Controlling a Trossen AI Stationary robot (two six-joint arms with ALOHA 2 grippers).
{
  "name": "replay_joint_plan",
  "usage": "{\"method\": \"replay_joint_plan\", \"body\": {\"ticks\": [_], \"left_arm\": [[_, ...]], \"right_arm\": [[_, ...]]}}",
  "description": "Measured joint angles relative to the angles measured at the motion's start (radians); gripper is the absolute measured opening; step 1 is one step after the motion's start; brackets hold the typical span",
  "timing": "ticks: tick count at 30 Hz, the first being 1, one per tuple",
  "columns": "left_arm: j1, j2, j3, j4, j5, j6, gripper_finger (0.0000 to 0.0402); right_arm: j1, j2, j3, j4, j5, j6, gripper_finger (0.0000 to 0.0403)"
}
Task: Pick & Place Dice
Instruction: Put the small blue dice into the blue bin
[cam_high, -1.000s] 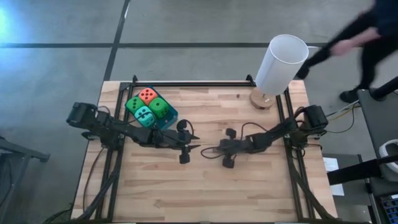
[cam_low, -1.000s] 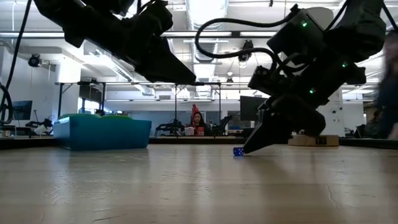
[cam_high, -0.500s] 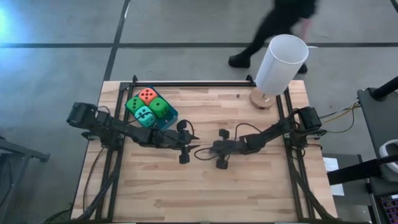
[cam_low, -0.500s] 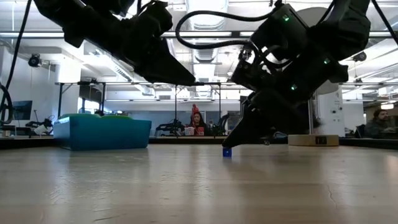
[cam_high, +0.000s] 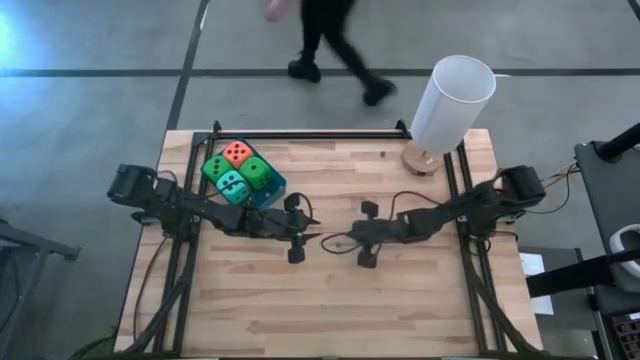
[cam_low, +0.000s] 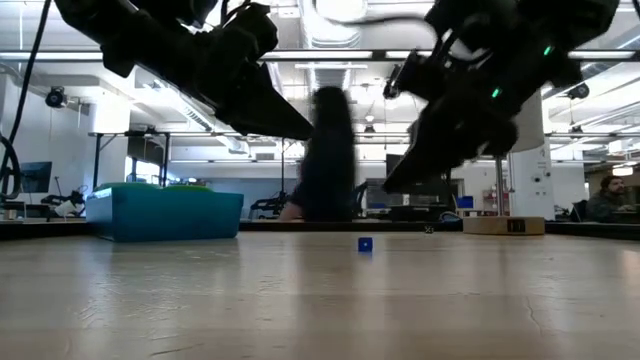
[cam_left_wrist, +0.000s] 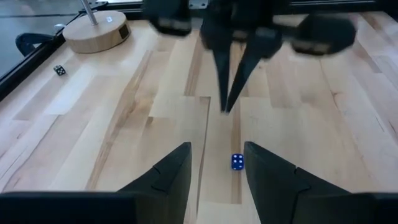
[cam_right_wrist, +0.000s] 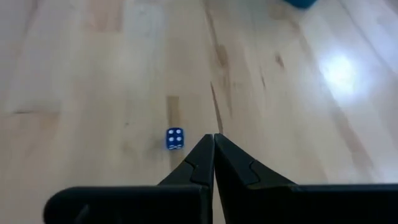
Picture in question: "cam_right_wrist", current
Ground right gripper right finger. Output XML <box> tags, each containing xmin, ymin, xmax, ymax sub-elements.
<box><xmin>213</xmin><ymin>133</ymin><xmax>398</xmax><ymax>224</ymax></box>

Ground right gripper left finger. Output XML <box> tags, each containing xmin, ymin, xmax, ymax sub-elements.
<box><xmin>42</xmin><ymin>133</ymin><xmax>215</xmax><ymax>224</ymax></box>

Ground small blue die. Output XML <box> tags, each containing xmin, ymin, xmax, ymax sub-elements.
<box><xmin>165</xmin><ymin>127</ymin><xmax>185</xmax><ymax>151</ymax></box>

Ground blue plastic bin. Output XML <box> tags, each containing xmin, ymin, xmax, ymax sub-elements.
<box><xmin>284</xmin><ymin>0</ymin><xmax>318</xmax><ymax>9</ymax></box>

